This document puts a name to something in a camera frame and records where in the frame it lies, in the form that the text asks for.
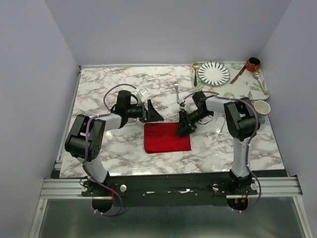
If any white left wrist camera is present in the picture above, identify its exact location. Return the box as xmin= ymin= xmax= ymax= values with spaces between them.
xmin=134 ymin=88 xmax=149 ymax=104

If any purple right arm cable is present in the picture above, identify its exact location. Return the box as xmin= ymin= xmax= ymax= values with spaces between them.
xmin=182 ymin=91 xmax=263 ymax=214

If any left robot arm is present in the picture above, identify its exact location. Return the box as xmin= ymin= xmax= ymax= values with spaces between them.
xmin=64 ymin=90 xmax=164 ymax=196

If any gold fork green handle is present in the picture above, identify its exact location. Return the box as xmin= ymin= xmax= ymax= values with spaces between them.
xmin=193 ymin=62 xmax=198 ymax=87

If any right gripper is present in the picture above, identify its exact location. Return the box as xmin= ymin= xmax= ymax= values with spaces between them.
xmin=175 ymin=109 xmax=212 ymax=138

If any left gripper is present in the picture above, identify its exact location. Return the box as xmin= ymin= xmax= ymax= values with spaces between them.
xmin=125 ymin=99 xmax=163 ymax=122

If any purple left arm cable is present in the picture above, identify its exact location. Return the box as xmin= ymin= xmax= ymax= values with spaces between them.
xmin=81 ymin=83 xmax=137 ymax=217

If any red cloth napkin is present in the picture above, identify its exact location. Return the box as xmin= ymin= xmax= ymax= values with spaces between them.
xmin=144 ymin=122 xmax=191 ymax=154

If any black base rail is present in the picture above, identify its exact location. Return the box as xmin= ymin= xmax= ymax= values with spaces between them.
xmin=82 ymin=172 xmax=258 ymax=207

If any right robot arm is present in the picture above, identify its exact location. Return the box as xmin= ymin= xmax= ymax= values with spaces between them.
xmin=176 ymin=91 xmax=260 ymax=194

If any striped white plate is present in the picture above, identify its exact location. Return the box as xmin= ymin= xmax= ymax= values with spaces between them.
xmin=197 ymin=61 xmax=230 ymax=86

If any silver spoon on table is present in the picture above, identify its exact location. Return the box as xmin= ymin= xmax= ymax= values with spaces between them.
xmin=218 ymin=121 xmax=226 ymax=136

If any aluminium frame rail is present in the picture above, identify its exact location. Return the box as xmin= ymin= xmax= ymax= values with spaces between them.
xmin=40 ymin=177 xmax=303 ymax=199

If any silver fork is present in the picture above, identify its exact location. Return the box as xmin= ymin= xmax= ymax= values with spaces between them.
xmin=174 ymin=81 xmax=180 ymax=104

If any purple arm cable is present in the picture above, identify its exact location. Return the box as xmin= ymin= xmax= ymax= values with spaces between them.
xmin=182 ymin=91 xmax=263 ymax=214
xmin=81 ymin=83 xmax=137 ymax=217

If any brown handled knife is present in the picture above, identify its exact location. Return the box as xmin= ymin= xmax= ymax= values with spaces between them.
xmin=230 ymin=66 xmax=246 ymax=84

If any floral serving tray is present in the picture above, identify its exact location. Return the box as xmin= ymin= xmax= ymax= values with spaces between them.
xmin=191 ymin=61 xmax=269 ymax=100

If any orange black cup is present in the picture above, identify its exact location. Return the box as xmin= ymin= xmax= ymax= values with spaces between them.
xmin=245 ymin=57 xmax=261 ymax=72

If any silver spoon on tray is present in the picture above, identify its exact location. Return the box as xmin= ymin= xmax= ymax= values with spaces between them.
xmin=253 ymin=71 xmax=264 ymax=91

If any grey white mug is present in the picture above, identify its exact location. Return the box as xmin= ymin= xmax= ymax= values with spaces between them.
xmin=254 ymin=100 xmax=271 ymax=124

